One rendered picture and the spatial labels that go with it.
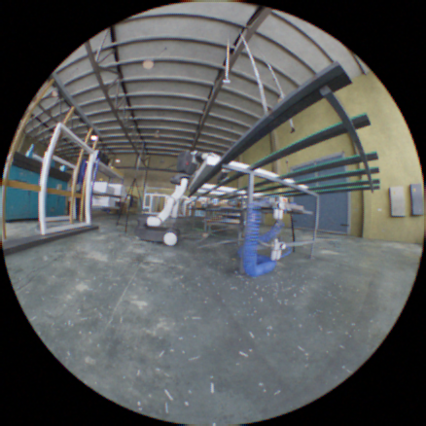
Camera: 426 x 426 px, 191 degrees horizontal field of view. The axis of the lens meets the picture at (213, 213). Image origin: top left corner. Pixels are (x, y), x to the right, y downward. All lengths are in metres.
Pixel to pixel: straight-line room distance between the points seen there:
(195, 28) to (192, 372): 8.55
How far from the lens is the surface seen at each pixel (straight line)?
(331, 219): 7.18
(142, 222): 1.94
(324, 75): 0.45
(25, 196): 3.57
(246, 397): 0.48
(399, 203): 6.78
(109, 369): 0.53
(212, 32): 8.06
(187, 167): 1.87
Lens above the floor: 0.46
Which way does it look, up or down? level
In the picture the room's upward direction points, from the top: 5 degrees clockwise
